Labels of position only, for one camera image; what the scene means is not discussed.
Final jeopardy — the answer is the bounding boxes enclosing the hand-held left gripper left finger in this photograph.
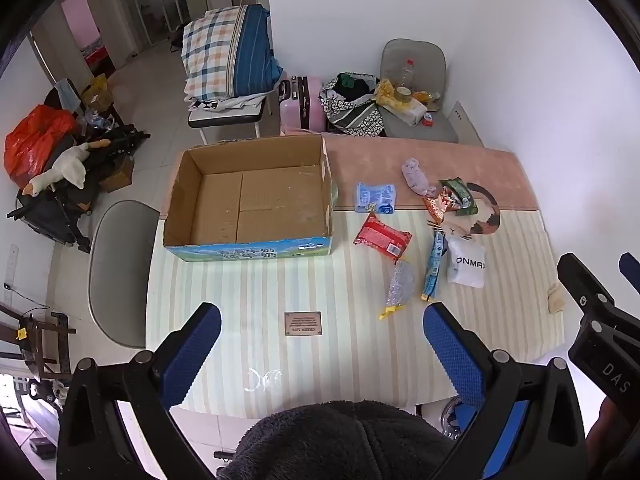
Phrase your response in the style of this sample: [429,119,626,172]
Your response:
[57,302,223,480]

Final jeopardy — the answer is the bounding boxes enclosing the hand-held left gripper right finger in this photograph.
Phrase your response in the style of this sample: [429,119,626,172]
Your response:
[422,302,586,480]

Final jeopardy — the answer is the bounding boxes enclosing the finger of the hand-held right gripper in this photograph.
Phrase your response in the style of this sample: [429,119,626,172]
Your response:
[618,252,640,297]
[556,253,616,331]

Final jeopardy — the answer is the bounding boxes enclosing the clear bubble bag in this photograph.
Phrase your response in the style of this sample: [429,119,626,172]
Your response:
[377,255,417,321]

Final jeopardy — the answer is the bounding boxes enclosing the white soft pouch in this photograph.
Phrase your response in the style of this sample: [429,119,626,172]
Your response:
[446,237,487,289]

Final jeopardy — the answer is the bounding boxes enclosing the long blue packet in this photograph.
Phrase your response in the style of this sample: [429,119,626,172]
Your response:
[419,230,448,303]

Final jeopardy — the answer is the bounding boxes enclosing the red snack packet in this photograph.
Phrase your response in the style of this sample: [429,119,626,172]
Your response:
[353,212,413,260]

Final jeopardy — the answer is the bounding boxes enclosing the orange snack packet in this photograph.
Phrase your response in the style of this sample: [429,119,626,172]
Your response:
[422,187,463,226]

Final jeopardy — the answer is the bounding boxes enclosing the green snack packet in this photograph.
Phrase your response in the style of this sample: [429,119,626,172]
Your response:
[439,177,476,217]

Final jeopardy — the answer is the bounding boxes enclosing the blue tissue packet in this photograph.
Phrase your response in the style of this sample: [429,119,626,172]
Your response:
[354,182,398,215]

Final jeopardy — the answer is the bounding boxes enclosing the pale purple item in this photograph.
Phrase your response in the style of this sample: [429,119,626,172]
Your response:
[401,157,439,198]

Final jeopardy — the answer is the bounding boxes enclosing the small beige cloth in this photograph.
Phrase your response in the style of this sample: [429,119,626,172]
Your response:
[546,282,566,315]

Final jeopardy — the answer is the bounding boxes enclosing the brown rectangular label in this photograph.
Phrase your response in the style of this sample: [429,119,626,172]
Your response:
[284,311,323,336]

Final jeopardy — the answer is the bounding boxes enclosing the striped table mat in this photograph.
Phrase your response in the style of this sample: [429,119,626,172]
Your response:
[145,205,566,418]

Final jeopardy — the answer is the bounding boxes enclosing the dark fleece garment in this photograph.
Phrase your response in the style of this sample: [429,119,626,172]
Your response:
[232,400,453,480]

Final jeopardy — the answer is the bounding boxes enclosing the small brown cardboard box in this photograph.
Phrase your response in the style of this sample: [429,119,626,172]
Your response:
[97,157,136,192]

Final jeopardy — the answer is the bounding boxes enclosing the white board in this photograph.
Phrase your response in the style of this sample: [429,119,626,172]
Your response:
[447,101,483,146]

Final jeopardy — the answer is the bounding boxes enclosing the black stroller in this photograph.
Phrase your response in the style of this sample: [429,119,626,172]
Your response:
[6,125,151,253]

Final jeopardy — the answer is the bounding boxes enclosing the pink cat mat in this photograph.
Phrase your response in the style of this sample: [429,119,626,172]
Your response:
[322,134,537,237]

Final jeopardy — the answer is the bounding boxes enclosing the white goose plush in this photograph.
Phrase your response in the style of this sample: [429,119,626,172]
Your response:
[21,140,111,197]

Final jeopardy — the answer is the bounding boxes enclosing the folding bench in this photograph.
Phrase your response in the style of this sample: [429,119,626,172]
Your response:
[187,95,268,146]

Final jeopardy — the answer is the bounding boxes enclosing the white flat box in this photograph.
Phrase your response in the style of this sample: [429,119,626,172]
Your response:
[395,99,429,126]

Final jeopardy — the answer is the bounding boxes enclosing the white printed cloth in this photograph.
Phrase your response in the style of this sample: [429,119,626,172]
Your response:
[186,95,266,111]

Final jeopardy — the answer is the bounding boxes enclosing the clear plastic bag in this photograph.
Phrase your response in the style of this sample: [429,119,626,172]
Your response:
[82,109,118,133]

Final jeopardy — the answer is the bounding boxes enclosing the patterned tote bag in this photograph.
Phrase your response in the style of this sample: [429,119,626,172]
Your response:
[320,72,386,137]

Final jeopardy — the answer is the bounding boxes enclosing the red plastic bag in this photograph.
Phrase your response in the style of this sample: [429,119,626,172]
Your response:
[4,104,78,188]

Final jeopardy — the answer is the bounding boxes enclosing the yellow plastic bag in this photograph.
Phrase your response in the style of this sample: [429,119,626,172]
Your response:
[375,78,401,111]

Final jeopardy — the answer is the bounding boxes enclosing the clear plastic bottle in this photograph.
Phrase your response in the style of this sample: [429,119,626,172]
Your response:
[397,59,417,92]

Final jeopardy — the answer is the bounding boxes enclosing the yellow cardboard box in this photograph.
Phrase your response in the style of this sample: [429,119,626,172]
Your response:
[80,74,113,111]

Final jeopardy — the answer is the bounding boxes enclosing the pink suitcase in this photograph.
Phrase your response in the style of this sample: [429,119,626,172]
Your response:
[278,76,326,133]

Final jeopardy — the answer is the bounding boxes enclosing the grey padded chair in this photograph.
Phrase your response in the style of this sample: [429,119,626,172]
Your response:
[379,38,460,143]

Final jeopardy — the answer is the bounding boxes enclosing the dark green clothes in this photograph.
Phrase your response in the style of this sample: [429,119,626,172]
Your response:
[332,73,373,101]

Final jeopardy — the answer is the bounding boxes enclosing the light blue cloth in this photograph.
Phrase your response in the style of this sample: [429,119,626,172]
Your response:
[54,79,80,111]

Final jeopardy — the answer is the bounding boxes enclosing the plaid bedding bag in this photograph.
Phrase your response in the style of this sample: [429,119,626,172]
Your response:
[181,4,284,103]

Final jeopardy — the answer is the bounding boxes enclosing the glass sliding door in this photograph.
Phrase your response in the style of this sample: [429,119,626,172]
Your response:
[112,0,201,56]

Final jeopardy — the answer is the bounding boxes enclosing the dark wooden frame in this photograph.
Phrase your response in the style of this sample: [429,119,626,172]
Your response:
[0,305,76,386]

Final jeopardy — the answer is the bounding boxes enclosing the white wall power strip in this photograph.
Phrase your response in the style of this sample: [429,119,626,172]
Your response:
[2,245,21,291]

